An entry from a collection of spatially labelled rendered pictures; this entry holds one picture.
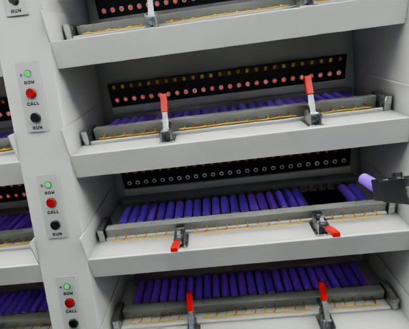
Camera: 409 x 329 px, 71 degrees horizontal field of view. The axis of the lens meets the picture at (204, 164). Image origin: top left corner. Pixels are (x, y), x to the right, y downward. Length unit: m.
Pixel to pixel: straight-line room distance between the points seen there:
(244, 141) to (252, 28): 0.19
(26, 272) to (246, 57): 0.66
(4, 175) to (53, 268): 0.20
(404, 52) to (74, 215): 0.65
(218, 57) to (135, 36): 0.24
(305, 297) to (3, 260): 0.62
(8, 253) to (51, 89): 0.36
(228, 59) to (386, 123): 0.36
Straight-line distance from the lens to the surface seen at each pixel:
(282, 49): 0.75
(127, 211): 0.68
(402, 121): 0.60
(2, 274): 0.72
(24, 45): 0.62
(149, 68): 0.74
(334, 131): 0.55
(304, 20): 0.56
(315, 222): 0.58
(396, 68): 0.64
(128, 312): 0.72
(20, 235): 0.75
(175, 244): 0.51
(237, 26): 0.54
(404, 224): 0.65
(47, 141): 0.59
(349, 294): 0.73
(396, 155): 0.65
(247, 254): 0.57
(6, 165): 0.64
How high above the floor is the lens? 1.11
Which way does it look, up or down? 7 degrees down
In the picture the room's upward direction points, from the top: 7 degrees counter-clockwise
